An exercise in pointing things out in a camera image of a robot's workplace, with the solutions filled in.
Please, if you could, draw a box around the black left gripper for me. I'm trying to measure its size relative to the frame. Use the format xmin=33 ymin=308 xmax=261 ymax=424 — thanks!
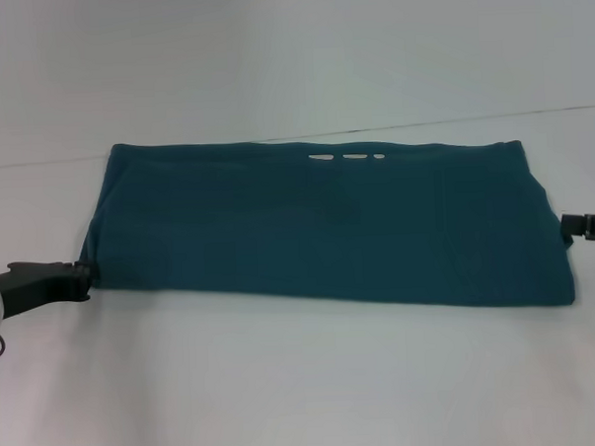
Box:
xmin=0 ymin=258 xmax=96 ymax=316

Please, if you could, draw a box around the teal blue shirt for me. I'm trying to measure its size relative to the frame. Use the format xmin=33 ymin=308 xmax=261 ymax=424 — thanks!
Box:
xmin=72 ymin=123 xmax=578 ymax=331

